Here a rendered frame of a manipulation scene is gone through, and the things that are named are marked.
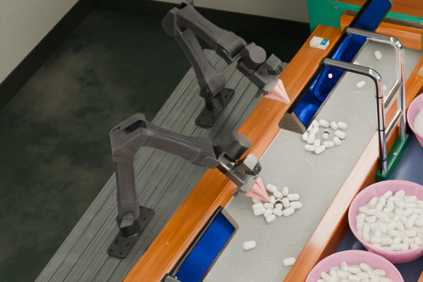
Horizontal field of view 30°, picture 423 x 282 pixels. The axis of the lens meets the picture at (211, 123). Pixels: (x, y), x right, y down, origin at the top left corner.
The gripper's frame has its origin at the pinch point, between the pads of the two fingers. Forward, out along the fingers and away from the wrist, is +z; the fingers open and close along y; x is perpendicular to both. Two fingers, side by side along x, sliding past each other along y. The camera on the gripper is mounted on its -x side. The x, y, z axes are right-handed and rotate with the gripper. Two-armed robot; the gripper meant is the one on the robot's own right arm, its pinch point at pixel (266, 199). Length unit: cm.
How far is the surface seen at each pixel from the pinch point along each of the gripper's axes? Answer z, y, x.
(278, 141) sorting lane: -6.2, 24.1, 7.9
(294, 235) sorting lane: 11.3, -7.5, -7.3
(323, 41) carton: -14, 71, 9
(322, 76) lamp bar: -13.7, 23.0, -32.7
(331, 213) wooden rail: 15.3, 2.5, -13.7
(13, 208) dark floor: -64, -2, 153
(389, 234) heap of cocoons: 30.2, 4.4, -22.7
